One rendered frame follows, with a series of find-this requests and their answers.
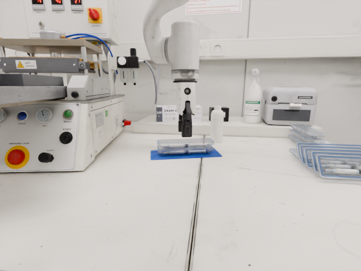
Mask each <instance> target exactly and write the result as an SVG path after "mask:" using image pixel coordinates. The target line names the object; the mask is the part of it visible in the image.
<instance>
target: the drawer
mask: <svg viewBox="0 0 361 271"><path fill-rule="evenodd" d="M65 97H67V86H0V108H4V107H9V106H17V105H25V104H33V103H41V102H49V101H57V100H62V99H65Z"/></svg>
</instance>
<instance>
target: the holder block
mask: <svg viewBox="0 0 361 271"><path fill-rule="evenodd" d="M0 86H64V83H63V77H60V76H46V75H33V74H23V73H19V74H0Z"/></svg>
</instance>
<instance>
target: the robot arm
mask: <svg viewBox="0 0 361 271"><path fill-rule="evenodd" d="M188 1H189V0H153V1H152V2H151V4H150V6H149V8H148V10H147V12H146V14H145V17H144V20H143V26H142V32H143V37H144V40H145V44H146V48H147V51H148V54H149V56H150V58H151V60H152V61H153V62H154V63H157V64H171V79H175V80H174V81H173V83H177V112H178V113H179V117H178V119H179V121H178V131H179V132H182V137H183V138H184V137H192V116H191V114H192V115H194V116H195V115H196V87H195V83H197V81H196V79H199V40H200V25H199V24H198V23H197V22H194V21H190V20H181V21H177V22H174V23H172V24H171V35H170V36H169V37H163V36H162V35H161V31H160V20H161V18H162V17H163V16H164V15H165V14H166V13H168V12H169V11H171V10H173V9H176V8H178V7H180V6H182V5H184V4H185V3H187V2H188Z"/></svg>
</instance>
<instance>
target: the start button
mask: <svg viewBox="0 0 361 271"><path fill-rule="evenodd" d="M70 140H71V135H70V134H69V133H67V132H64V133H62V134H61V135H60V141H61V142H63V143H67V142H69V141H70Z"/></svg>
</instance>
